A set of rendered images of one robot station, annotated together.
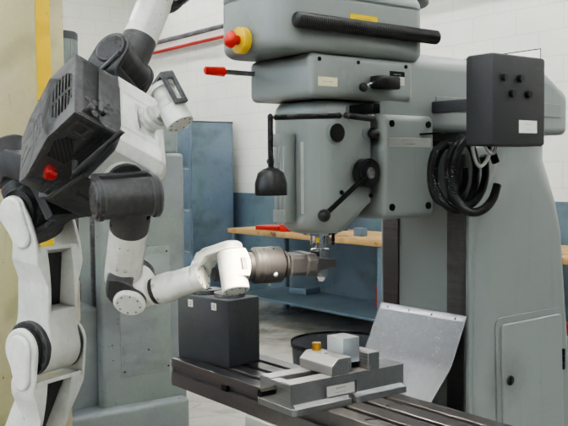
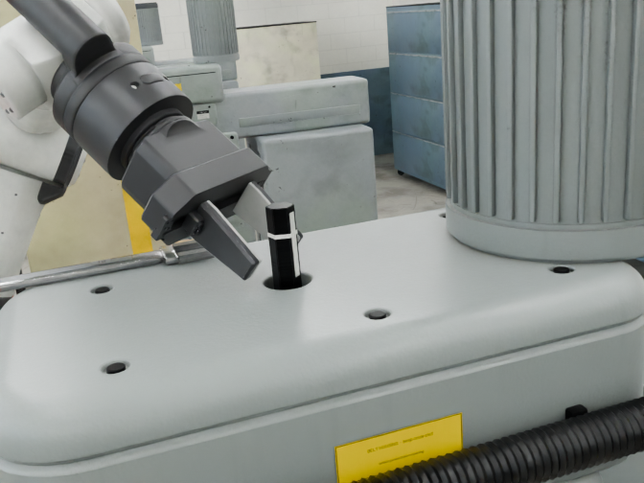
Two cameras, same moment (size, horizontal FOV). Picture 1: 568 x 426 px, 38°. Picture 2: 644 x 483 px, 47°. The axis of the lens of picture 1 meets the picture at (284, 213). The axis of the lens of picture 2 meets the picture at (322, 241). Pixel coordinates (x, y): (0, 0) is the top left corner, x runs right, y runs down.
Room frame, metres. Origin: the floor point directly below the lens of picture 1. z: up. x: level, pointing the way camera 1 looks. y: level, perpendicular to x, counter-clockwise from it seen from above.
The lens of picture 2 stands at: (1.58, -0.30, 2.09)
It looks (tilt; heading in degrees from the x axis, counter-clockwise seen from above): 18 degrees down; 20
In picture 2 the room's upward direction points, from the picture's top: 5 degrees counter-clockwise
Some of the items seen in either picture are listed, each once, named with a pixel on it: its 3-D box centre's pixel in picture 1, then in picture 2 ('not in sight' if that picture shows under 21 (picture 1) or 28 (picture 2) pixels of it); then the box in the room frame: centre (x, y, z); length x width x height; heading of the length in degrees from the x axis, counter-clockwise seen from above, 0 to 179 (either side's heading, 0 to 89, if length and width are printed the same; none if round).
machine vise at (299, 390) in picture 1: (333, 374); not in sight; (1.98, -0.12, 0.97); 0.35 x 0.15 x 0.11; 126
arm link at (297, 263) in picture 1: (286, 264); not in sight; (2.03, 0.00, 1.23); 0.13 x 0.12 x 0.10; 23
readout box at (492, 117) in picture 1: (507, 101); not in sight; (1.99, -0.53, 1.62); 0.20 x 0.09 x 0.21; 128
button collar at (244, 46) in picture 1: (241, 40); not in sight; (1.92, 0.09, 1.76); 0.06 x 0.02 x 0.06; 38
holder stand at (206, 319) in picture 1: (217, 324); not in sight; (2.40, 0.19, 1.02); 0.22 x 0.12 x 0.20; 47
